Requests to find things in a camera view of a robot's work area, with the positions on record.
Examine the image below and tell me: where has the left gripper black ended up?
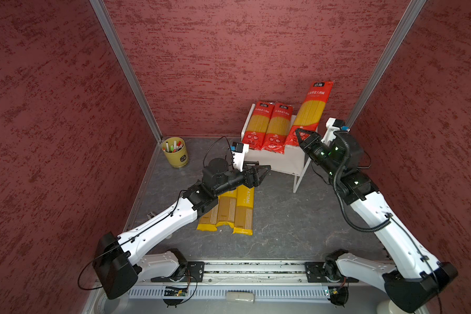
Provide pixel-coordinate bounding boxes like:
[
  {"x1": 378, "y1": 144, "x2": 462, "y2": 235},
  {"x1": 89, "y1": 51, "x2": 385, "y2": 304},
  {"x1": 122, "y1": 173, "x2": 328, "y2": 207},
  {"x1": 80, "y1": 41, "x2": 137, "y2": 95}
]
[{"x1": 215, "y1": 160, "x2": 271, "y2": 196}]

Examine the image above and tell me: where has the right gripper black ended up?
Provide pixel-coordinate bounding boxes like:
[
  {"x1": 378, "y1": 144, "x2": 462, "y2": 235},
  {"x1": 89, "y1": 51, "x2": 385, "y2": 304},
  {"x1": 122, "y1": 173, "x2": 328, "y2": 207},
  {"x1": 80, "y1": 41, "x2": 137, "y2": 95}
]
[{"x1": 294, "y1": 127, "x2": 341, "y2": 177}]

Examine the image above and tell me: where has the red pasta package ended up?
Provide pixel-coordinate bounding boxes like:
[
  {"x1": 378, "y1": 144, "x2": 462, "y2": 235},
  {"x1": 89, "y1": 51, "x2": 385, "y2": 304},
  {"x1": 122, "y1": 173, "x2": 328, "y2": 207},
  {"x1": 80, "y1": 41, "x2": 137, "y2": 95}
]
[
  {"x1": 242, "y1": 102, "x2": 275, "y2": 150},
  {"x1": 262, "y1": 103, "x2": 294, "y2": 154},
  {"x1": 285, "y1": 81, "x2": 334, "y2": 146}
]

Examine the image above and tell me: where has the yellow pasta package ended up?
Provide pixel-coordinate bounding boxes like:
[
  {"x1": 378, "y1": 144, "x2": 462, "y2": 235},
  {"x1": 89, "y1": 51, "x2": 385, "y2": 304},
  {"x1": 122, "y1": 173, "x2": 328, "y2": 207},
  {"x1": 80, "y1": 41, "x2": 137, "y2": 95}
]
[
  {"x1": 216, "y1": 190, "x2": 238, "y2": 228},
  {"x1": 233, "y1": 185, "x2": 255, "y2": 236},
  {"x1": 197, "y1": 205, "x2": 218, "y2": 232}
]

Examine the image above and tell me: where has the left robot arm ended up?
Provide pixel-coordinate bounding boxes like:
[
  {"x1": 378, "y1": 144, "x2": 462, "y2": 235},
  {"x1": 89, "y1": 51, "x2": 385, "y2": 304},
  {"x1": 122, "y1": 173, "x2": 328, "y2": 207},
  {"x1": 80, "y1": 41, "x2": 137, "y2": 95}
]
[{"x1": 92, "y1": 158, "x2": 271, "y2": 300}]

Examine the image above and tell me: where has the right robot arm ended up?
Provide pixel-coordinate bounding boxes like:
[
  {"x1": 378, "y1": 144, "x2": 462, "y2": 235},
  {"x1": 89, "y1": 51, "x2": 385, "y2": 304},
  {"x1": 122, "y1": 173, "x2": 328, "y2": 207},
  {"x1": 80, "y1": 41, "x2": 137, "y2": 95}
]
[{"x1": 295, "y1": 127, "x2": 458, "y2": 313}]

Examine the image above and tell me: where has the white two-tier shelf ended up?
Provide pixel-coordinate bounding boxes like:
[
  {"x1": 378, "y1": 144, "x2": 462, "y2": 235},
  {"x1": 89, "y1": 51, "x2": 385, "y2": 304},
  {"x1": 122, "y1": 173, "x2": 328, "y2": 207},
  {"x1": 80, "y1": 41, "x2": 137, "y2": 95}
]
[{"x1": 241, "y1": 102, "x2": 311, "y2": 193}]

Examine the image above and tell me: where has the yellow pen holder cup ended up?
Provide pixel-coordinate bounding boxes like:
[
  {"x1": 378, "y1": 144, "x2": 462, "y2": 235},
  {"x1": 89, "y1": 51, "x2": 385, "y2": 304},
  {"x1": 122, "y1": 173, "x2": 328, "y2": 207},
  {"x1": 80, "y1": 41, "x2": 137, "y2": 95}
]
[{"x1": 161, "y1": 137, "x2": 189, "y2": 168}]

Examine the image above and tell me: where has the white bowl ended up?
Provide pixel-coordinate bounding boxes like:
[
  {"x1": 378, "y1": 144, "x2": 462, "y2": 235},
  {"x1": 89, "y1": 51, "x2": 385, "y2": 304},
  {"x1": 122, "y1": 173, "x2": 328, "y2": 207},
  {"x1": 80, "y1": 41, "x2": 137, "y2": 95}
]
[{"x1": 376, "y1": 300, "x2": 408, "y2": 314}]

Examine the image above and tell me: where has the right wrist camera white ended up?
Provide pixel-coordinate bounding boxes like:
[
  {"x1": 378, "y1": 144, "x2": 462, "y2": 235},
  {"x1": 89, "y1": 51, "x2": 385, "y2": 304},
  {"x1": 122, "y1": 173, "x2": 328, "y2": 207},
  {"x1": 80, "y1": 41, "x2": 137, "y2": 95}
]
[{"x1": 322, "y1": 118, "x2": 345, "y2": 146}]

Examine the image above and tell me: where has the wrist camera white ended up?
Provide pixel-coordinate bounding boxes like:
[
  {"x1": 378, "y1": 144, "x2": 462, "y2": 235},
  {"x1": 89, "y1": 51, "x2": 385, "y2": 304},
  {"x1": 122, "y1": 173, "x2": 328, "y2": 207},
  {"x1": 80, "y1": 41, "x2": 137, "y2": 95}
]
[
  {"x1": 230, "y1": 141, "x2": 249, "y2": 171},
  {"x1": 322, "y1": 118, "x2": 345, "y2": 146}
]

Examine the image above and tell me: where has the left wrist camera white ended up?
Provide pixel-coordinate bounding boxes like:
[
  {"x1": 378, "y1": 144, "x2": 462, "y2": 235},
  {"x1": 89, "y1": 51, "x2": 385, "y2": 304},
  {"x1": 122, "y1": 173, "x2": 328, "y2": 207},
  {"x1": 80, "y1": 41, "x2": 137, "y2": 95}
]
[{"x1": 230, "y1": 141, "x2": 249, "y2": 171}]

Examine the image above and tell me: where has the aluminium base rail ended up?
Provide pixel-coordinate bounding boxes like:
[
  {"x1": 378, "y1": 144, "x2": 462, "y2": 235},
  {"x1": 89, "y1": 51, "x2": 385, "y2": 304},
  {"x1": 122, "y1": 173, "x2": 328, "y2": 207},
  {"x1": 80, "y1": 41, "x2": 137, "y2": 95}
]
[{"x1": 97, "y1": 258, "x2": 405, "y2": 287}]

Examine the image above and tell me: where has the white cable duct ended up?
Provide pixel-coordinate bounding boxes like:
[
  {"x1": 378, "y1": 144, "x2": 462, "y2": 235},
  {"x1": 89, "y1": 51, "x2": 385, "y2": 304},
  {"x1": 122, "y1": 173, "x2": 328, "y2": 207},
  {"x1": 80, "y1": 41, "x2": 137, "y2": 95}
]
[{"x1": 129, "y1": 285, "x2": 330, "y2": 303}]

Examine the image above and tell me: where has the right aluminium corner post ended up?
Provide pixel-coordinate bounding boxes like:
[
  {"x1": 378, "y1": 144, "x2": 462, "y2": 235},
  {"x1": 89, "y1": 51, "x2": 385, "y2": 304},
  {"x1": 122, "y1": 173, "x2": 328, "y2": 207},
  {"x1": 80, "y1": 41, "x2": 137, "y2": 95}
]
[{"x1": 342, "y1": 0, "x2": 427, "y2": 131}]

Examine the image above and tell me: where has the aluminium corner post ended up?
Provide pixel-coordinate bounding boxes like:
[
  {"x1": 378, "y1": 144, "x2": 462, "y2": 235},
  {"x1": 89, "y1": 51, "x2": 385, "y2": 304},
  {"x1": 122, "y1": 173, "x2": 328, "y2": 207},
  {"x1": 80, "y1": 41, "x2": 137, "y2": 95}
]
[
  {"x1": 342, "y1": 0, "x2": 427, "y2": 131},
  {"x1": 90, "y1": 0, "x2": 163, "y2": 143}
]

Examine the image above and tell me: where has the left aluminium corner post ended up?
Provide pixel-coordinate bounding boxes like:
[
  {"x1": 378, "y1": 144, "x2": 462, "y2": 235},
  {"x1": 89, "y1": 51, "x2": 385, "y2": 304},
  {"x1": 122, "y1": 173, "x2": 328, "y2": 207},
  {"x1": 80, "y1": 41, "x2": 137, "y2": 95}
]
[{"x1": 90, "y1": 0, "x2": 163, "y2": 143}]

